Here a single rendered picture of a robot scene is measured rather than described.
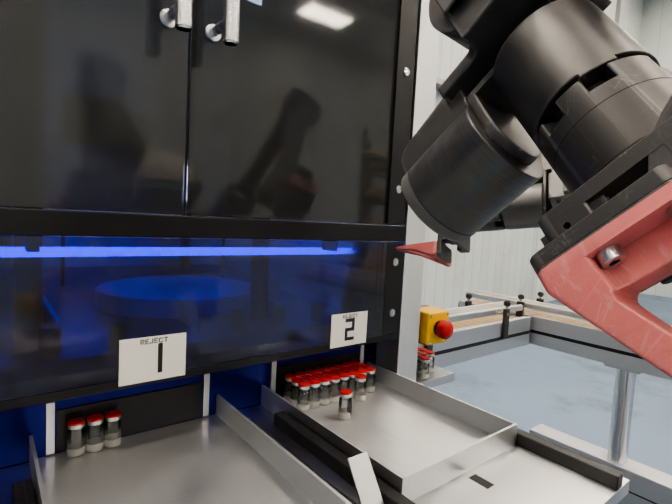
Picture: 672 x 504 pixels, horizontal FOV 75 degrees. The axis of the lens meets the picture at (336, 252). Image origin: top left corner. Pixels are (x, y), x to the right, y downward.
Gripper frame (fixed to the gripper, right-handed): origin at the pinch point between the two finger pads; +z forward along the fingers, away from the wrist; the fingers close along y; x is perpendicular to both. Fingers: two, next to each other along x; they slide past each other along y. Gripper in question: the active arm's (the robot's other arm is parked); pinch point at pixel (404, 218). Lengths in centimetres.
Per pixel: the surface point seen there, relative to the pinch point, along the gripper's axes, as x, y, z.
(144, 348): -21.9, 23.2, 25.4
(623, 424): 102, 30, -26
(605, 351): 94, 10, -23
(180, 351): -17.3, 23.1, 24.0
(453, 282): 492, -99, 154
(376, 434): 8.7, 32.5, 6.3
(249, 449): -6.5, 35.6, 18.5
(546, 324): 97, 3, -7
